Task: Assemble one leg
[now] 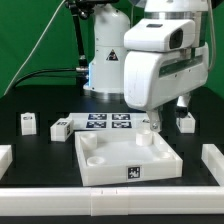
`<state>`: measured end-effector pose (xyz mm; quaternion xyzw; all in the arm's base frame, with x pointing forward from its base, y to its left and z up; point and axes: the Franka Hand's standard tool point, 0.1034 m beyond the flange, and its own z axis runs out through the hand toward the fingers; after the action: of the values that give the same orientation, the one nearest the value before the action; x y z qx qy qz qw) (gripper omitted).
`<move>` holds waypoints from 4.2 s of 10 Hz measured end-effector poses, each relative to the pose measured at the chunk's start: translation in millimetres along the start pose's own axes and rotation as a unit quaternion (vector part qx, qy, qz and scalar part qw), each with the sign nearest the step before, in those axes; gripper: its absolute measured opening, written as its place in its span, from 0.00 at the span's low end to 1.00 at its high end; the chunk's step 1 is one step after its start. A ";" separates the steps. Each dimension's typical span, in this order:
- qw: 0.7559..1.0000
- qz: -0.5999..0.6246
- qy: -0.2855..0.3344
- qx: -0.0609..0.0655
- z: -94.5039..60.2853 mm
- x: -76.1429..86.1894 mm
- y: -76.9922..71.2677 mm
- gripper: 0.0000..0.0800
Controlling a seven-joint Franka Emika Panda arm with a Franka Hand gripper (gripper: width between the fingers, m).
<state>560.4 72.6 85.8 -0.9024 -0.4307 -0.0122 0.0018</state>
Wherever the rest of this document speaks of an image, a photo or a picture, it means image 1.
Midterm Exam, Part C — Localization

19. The white marker base plate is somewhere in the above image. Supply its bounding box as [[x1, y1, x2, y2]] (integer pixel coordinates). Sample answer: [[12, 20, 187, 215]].
[[68, 113, 149, 130]]

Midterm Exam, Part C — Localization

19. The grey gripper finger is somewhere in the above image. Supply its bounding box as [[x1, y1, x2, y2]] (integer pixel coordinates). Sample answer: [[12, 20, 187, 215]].
[[147, 110, 161, 131], [176, 94, 191, 117]]

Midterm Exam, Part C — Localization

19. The white left fence rail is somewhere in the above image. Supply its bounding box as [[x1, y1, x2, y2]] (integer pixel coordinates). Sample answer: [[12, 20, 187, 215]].
[[0, 145, 13, 180]]

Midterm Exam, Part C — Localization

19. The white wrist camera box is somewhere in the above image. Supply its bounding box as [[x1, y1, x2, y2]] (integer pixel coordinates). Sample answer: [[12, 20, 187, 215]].
[[124, 19, 195, 52]]

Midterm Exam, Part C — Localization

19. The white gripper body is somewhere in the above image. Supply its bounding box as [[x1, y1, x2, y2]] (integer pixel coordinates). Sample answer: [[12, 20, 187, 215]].
[[124, 44, 209, 111]]

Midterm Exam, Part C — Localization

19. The white right fence rail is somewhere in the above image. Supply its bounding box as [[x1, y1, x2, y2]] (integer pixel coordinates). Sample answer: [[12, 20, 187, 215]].
[[201, 144, 224, 187]]

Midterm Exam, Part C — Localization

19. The white front fence rail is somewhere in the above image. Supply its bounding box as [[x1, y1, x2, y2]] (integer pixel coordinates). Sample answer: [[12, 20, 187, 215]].
[[0, 186, 224, 216]]

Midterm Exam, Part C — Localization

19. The white fence rail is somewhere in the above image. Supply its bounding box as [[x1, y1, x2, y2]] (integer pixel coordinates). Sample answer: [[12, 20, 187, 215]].
[[0, 186, 224, 216], [0, 145, 13, 180], [201, 144, 224, 187]]

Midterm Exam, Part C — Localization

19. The white square table top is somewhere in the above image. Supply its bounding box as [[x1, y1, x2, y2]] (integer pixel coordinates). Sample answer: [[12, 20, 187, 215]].
[[75, 129, 183, 186]]

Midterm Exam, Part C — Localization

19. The white thin cable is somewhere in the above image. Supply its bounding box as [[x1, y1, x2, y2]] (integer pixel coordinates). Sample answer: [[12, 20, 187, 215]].
[[2, 0, 68, 98]]

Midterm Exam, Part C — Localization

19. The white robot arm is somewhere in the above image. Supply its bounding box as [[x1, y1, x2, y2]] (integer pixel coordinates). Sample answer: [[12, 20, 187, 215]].
[[84, 0, 211, 131]]

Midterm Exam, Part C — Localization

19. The black thick cable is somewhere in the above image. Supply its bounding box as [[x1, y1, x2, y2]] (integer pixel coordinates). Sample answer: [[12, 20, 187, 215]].
[[13, 67, 88, 88]]

